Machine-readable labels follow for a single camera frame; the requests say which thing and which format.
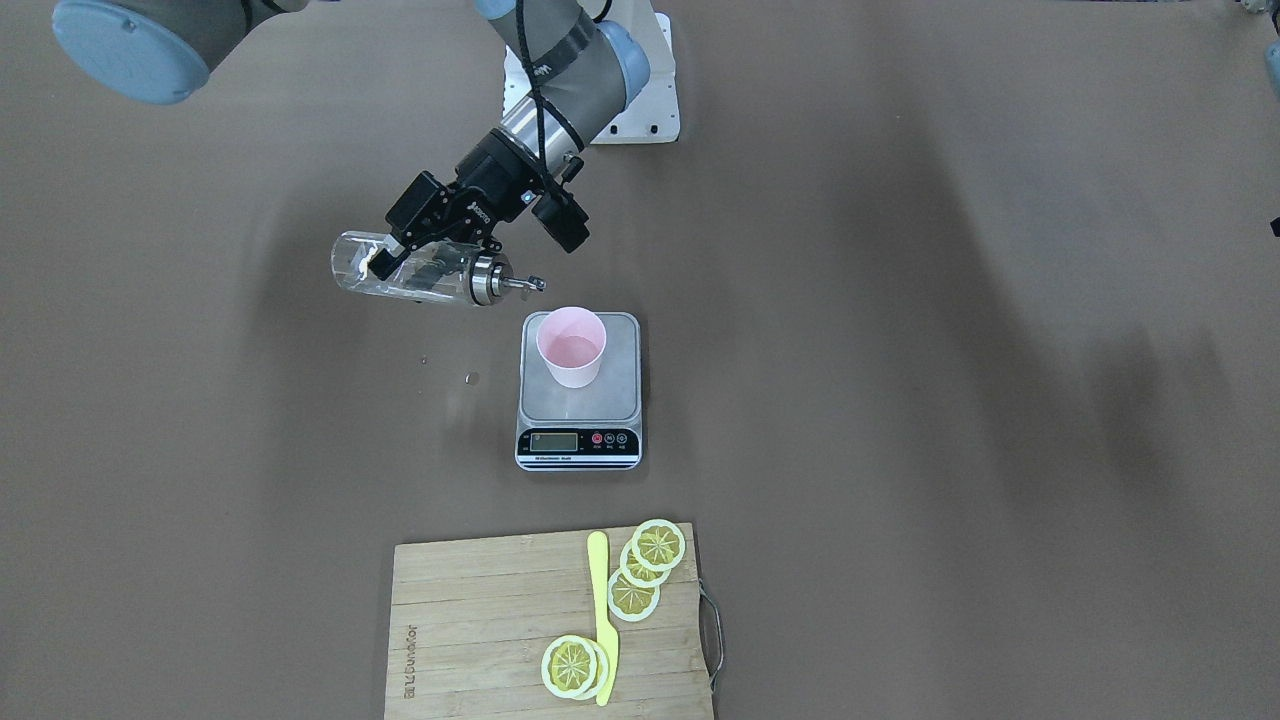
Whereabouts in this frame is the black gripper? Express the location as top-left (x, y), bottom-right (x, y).
top-left (366, 128), bottom-right (552, 286)

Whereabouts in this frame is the glass sauce bottle steel lid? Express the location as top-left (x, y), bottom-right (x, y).
top-left (332, 231), bottom-right (547, 307)

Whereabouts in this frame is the pink plastic cup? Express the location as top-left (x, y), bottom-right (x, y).
top-left (535, 306), bottom-right (608, 389)

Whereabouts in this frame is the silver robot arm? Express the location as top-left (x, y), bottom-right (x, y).
top-left (49, 1), bottom-right (652, 307)

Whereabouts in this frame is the grey kitchen scale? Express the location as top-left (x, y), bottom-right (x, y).
top-left (515, 311), bottom-right (644, 471)

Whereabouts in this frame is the yellow peeler tool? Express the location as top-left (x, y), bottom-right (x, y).
top-left (586, 530), bottom-right (620, 707)

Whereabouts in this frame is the wooden cutting board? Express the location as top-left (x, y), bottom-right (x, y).
top-left (383, 521), bottom-right (716, 719)

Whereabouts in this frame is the yellow lemon slice rear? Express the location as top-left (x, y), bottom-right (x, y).
top-left (631, 518), bottom-right (687, 573)

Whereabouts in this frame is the yellow lemon slice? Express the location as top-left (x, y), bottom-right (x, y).
top-left (631, 518), bottom-right (687, 573)
top-left (605, 571), bottom-right (660, 623)
top-left (620, 542), bottom-right (671, 589)
top-left (540, 634), bottom-right (614, 701)

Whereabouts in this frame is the yellow lemon slice middle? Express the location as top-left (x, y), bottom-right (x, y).
top-left (620, 542), bottom-right (671, 589)

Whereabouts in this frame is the yellow lemon slice front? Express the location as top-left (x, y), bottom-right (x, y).
top-left (540, 634), bottom-right (614, 701)

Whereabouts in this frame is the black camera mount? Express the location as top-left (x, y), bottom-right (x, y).
top-left (532, 154), bottom-right (590, 252)

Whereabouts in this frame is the black camera cable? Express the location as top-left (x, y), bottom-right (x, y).
top-left (512, 0), bottom-right (586, 196)

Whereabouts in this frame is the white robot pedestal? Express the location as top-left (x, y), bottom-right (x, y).
top-left (475, 1), bottom-right (681, 165)

